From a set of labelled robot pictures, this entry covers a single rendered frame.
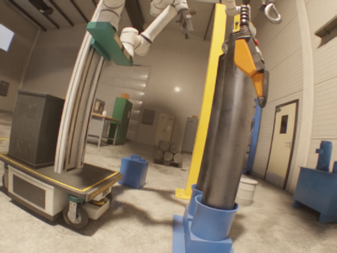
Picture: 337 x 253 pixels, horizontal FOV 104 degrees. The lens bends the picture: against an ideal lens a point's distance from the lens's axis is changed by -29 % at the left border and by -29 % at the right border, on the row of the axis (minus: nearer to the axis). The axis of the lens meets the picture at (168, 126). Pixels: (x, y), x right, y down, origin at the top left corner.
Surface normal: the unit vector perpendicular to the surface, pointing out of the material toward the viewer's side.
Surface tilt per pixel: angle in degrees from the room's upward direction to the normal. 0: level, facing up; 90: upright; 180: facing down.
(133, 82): 90
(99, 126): 90
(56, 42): 90
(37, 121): 90
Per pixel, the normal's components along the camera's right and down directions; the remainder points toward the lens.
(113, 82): -0.04, -0.06
